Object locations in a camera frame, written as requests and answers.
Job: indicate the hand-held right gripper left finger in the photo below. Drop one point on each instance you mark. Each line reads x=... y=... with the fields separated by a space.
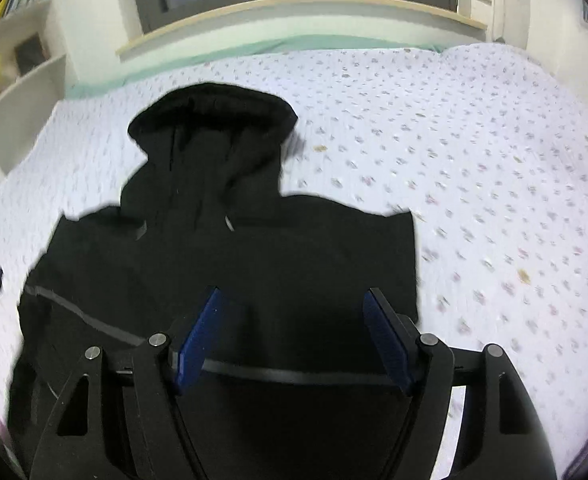
x=196 y=337

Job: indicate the wooden window sill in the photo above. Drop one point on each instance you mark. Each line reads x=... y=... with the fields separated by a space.
x=294 y=20

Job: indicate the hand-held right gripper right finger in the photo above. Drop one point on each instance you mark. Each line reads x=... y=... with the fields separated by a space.
x=386 y=332

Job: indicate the green mattress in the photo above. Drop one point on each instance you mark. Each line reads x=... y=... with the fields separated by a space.
x=254 y=52

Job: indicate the black hooded jacket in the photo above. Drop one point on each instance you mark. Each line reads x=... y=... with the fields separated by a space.
x=214 y=240

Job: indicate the white bookshelf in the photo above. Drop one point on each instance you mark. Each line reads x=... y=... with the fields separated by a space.
x=16 y=60

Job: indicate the white floral bed sheet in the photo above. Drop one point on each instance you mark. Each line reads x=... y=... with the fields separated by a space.
x=423 y=185

